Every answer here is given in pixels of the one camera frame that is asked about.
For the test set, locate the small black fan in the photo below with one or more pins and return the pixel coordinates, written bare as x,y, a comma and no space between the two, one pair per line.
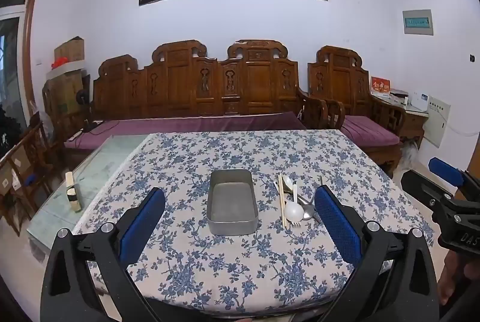
81,98

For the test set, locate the red plastic bag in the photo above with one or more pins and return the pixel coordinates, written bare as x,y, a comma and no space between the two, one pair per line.
59,62

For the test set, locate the carved wooden sofa bench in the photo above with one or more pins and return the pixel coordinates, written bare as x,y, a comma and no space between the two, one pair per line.
180,89

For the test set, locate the black power adapter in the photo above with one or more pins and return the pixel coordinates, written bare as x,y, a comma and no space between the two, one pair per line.
90,127

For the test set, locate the white plastic fork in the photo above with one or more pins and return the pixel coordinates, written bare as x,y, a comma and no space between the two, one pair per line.
296,225

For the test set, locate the wooden door frame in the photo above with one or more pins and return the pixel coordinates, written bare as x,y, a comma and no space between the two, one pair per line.
29,44

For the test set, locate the wooden chair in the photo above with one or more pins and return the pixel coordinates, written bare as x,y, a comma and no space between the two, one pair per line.
22,172

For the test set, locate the white flat box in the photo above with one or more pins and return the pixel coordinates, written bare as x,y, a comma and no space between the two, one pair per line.
62,71

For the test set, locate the blue floral tablecloth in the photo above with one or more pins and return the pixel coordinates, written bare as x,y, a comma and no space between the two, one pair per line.
210,269

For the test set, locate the grey wall panel box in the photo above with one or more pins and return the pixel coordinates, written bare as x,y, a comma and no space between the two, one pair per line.
417,22

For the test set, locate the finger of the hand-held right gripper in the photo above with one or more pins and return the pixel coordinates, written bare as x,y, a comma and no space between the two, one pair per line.
420,185
446,172

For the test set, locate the large white plastic spoon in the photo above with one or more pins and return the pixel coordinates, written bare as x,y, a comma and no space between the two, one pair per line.
294,212

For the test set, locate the wood and black block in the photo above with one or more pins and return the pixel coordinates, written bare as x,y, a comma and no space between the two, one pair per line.
72,194

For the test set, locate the square purple seat cushion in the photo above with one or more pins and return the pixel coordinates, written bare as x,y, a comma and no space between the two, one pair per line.
369,130

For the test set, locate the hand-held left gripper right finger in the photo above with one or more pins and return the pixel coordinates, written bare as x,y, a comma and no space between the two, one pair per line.
337,228

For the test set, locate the person's right hand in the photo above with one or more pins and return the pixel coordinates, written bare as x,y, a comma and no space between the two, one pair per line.
452,277

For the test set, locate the wooden side table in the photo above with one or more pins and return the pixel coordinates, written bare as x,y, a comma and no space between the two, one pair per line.
414,125

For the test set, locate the white plastic bag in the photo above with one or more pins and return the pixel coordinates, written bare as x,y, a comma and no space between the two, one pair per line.
408,157

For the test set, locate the large green-printed cardboard box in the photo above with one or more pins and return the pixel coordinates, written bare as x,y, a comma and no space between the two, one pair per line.
63,93

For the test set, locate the brown cardboard box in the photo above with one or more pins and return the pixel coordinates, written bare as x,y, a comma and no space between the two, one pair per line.
71,50

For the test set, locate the white metal distribution cabinet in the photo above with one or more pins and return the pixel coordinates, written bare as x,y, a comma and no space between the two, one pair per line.
438,121

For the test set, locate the rectangular metal tray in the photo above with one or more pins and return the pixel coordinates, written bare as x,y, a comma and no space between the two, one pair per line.
232,204

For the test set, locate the red gift box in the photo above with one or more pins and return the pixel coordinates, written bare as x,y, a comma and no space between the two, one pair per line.
380,87

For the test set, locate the wooden chopstick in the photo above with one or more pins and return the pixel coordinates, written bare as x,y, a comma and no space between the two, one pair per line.
284,211
281,200

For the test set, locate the small white printer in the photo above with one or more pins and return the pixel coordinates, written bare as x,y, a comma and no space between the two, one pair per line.
398,97

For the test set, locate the remote control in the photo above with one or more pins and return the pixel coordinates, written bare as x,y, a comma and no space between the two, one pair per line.
74,135

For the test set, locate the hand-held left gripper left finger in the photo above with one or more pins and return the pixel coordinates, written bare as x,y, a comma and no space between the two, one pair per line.
144,226

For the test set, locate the carved wooden armchair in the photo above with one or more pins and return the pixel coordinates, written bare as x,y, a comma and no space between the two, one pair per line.
337,82

